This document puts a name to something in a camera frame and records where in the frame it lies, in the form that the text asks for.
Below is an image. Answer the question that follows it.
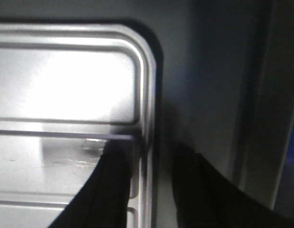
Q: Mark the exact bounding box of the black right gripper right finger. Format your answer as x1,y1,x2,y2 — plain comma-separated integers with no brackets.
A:
172,143,294,228

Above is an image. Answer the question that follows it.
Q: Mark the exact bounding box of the silver metal tray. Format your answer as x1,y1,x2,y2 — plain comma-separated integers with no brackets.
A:
0,23,156,228

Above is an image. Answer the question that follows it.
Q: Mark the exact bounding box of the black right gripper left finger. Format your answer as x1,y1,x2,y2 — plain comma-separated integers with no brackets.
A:
50,141,131,228

